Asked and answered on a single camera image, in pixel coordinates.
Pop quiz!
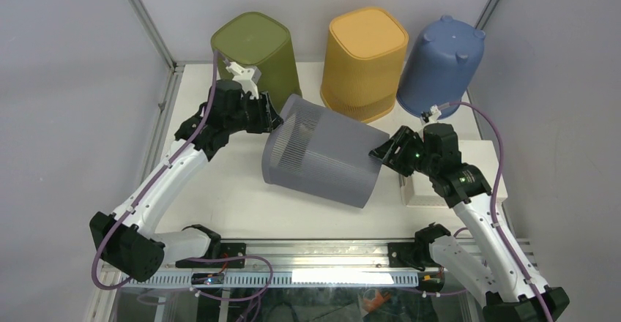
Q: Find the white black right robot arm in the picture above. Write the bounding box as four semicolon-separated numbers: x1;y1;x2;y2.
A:
369;123;570;321

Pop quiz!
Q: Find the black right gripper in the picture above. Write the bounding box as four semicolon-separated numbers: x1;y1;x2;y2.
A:
368;126;437;178

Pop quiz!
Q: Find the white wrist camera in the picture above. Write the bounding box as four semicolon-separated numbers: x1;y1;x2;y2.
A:
420;105;442;126
226;61;261;99

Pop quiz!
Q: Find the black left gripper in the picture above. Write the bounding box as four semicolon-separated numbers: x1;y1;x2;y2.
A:
226;91;283;134

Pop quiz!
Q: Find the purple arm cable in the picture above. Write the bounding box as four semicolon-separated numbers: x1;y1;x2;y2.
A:
402;101;557;322
91;50;274;322

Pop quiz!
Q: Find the white perforated plastic basket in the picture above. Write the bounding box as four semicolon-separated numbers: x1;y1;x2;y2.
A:
398;140;499;208

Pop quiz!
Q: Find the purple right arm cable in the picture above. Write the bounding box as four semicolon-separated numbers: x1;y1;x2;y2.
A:
402;101;557;322

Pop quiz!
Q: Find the grey mesh bin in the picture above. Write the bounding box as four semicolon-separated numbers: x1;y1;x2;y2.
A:
261;94;389;209

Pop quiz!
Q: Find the aluminium front rail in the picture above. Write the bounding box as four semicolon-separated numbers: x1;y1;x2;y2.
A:
125;239;420;289

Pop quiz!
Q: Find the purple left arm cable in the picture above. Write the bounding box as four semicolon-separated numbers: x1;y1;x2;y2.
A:
91;50;274;322

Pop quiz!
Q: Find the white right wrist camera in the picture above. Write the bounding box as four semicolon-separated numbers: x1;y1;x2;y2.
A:
420;105;442;126

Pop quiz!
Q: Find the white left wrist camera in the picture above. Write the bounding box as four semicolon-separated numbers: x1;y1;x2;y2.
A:
226;61;261;99

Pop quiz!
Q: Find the olive green mesh bin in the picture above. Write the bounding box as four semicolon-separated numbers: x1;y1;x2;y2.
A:
210;12;302;112

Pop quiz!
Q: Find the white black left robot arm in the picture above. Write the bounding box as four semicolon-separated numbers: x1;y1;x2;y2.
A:
89;79;283;282

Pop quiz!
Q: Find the large blue plastic bucket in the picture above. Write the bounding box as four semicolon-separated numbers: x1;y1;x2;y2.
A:
396;15;486;117

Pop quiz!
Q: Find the yellow mesh bin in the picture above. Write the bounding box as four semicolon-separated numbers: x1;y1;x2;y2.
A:
320;7;409;123

